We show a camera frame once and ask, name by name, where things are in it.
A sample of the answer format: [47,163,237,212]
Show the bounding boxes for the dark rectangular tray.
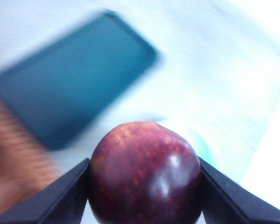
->
[0,9,161,151]

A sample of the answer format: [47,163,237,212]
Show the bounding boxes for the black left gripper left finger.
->
[0,158,91,224]

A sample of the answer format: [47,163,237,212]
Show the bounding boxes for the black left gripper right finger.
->
[198,156,280,224]

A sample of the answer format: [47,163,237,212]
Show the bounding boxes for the teal ceramic bowl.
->
[158,118,215,168]

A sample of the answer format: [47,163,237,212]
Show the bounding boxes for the brown wicker basket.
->
[0,93,61,219]

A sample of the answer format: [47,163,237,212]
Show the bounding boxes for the dark red plum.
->
[88,121,203,224]

